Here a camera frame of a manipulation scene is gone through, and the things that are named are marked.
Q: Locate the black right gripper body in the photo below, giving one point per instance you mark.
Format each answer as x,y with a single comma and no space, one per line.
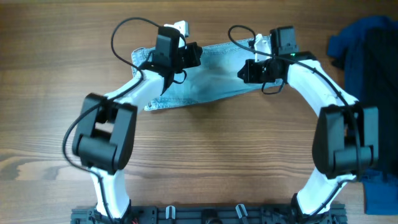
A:
259,72

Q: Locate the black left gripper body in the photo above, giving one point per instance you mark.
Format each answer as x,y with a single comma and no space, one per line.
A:
188,56

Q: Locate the light blue denim shorts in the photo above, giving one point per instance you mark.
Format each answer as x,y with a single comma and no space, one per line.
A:
214,79

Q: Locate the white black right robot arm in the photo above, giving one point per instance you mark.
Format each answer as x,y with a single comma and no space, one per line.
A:
346,136

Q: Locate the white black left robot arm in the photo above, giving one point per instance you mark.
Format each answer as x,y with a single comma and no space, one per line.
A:
106,126

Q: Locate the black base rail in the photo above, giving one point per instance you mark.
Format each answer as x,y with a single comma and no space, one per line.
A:
271,213

